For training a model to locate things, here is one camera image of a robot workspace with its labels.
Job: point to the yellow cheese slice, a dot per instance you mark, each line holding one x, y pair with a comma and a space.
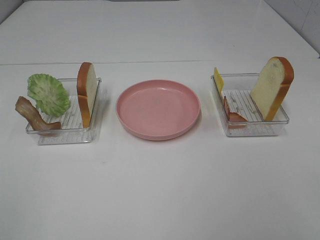
218, 81

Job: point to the pink bacon strip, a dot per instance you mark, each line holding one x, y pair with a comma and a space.
233, 117

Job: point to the bread slice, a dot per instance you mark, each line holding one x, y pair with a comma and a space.
87, 85
272, 86

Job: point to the green lettuce leaf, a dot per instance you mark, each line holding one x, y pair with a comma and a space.
49, 94

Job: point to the dark brown bacon strip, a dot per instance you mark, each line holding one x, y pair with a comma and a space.
25, 108

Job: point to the pink round plate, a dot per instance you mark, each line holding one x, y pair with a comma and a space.
158, 109

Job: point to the clear right plastic tray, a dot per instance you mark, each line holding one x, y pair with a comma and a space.
236, 90

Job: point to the clear plastic tray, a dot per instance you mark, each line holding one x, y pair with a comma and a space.
72, 130
236, 90

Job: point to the clear left plastic tray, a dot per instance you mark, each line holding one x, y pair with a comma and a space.
72, 130

